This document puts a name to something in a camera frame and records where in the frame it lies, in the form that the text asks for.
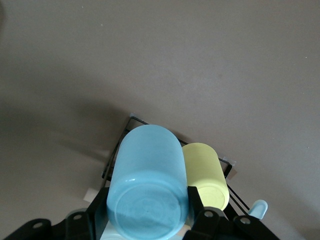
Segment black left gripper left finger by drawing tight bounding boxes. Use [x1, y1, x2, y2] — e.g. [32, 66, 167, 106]
[2, 186, 111, 240]

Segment light blue plastic cup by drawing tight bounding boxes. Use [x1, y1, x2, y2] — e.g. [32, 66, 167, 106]
[106, 124, 195, 240]

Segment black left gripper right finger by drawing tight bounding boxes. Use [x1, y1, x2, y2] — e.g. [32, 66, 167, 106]
[182, 186, 278, 240]

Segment yellow plastic cup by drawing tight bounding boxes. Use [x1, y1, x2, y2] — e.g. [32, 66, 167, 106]
[181, 142, 230, 211]

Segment black wire cup rack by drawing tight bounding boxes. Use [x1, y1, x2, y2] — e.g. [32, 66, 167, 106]
[101, 116, 251, 216]

